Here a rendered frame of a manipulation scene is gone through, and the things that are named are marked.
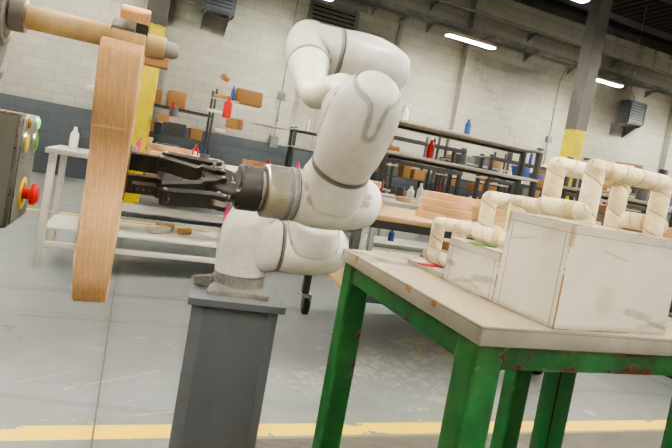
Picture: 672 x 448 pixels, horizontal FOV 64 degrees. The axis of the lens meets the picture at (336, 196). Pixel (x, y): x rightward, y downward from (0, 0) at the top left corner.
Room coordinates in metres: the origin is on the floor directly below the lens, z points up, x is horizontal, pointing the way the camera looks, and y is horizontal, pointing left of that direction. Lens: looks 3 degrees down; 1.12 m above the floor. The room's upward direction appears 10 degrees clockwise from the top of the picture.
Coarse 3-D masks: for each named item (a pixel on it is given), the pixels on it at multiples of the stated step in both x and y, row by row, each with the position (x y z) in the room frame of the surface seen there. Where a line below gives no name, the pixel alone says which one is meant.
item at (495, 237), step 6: (474, 228) 1.09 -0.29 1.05; (480, 228) 1.08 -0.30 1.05; (486, 228) 1.07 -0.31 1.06; (492, 228) 1.06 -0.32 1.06; (474, 234) 1.09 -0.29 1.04; (480, 234) 1.07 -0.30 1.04; (486, 234) 1.05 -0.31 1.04; (492, 234) 1.04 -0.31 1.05; (498, 234) 1.03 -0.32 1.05; (504, 234) 1.02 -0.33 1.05; (480, 240) 1.08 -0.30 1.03; (486, 240) 1.05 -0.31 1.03; (492, 240) 1.04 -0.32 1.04; (498, 240) 1.02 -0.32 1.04; (504, 240) 1.01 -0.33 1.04; (498, 246) 1.03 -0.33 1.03
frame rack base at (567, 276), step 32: (512, 224) 0.96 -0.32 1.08; (544, 224) 0.89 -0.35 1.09; (576, 224) 0.84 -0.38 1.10; (512, 256) 0.94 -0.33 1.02; (544, 256) 0.88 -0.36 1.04; (576, 256) 0.84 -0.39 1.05; (608, 256) 0.87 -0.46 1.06; (640, 256) 0.90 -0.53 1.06; (512, 288) 0.93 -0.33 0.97; (544, 288) 0.87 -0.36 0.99; (576, 288) 0.85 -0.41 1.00; (608, 288) 0.88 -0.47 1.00; (640, 288) 0.91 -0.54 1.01; (544, 320) 0.85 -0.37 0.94; (576, 320) 0.86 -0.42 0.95; (608, 320) 0.89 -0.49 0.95; (640, 320) 0.92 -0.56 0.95
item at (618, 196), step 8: (616, 192) 1.01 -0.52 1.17; (624, 192) 1.01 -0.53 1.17; (608, 200) 1.03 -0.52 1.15; (616, 200) 1.01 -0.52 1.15; (624, 200) 1.01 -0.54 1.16; (608, 208) 1.02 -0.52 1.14; (616, 208) 1.01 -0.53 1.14; (624, 208) 1.01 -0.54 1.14; (608, 216) 1.02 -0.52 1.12; (616, 216) 1.01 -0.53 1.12; (608, 224) 1.01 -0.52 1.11; (616, 224) 1.01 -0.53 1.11
